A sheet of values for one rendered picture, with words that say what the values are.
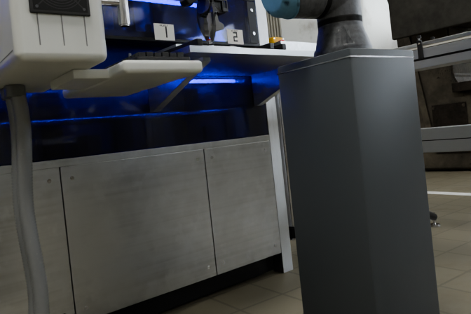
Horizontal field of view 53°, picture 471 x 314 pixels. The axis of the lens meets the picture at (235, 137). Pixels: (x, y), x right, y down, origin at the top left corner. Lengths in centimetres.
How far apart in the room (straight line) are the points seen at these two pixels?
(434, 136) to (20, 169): 187
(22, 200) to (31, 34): 46
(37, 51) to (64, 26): 7
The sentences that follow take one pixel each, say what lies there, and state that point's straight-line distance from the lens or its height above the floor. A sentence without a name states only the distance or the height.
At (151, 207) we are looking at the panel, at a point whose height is 40.
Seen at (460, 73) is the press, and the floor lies 100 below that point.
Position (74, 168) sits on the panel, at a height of 57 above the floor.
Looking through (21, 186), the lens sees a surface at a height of 55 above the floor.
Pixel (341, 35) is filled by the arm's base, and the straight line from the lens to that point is 123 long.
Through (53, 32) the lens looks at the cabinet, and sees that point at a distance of 99.
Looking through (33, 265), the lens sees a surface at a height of 36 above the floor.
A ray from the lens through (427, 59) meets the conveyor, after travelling 244.
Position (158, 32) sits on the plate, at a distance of 176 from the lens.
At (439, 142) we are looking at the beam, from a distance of 245.
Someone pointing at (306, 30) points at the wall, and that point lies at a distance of 628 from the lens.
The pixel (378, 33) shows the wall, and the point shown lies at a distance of 942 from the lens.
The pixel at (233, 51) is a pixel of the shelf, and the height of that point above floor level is 87.
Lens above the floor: 62
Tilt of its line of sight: level
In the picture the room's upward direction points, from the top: 6 degrees counter-clockwise
